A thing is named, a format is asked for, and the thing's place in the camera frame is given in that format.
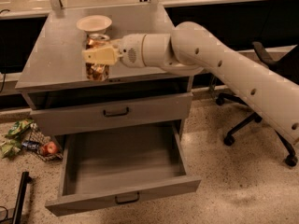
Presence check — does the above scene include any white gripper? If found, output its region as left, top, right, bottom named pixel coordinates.
left=82, top=34, right=146, bottom=68

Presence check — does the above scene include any orange soda can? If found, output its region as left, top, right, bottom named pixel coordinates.
left=86, top=33, right=110, bottom=81

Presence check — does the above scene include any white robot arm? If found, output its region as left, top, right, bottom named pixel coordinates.
left=82, top=21, right=299, bottom=145

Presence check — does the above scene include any grey drawer cabinet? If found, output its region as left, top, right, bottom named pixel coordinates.
left=16, top=4, right=192, bottom=145

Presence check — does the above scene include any grey upper drawer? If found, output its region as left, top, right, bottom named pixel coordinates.
left=31, top=92, right=192, bottom=136

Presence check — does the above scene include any open grey lower drawer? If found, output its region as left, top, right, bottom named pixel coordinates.
left=45, top=122, right=200, bottom=217

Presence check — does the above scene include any white paper bowl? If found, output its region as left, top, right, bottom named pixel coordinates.
left=77, top=15, right=112, bottom=34

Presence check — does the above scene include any red apple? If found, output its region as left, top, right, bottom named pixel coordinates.
left=41, top=141, right=59, bottom=156

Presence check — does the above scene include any green chip bag upper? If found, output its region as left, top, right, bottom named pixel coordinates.
left=6, top=119, right=34, bottom=138

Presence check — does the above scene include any green chip bag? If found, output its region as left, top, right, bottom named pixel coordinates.
left=0, top=140, right=21, bottom=158
left=6, top=119, right=34, bottom=138

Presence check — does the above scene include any blue snack packet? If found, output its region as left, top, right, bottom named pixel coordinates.
left=21, top=140, right=40, bottom=150

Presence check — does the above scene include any green chip bag lower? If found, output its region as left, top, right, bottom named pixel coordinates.
left=0, top=140, right=21, bottom=158

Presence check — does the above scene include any black metal stand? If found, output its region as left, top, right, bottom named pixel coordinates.
left=0, top=172, right=32, bottom=224

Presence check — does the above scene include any black office chair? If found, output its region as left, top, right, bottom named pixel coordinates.
left=208, top=41, right=299, bottom=168

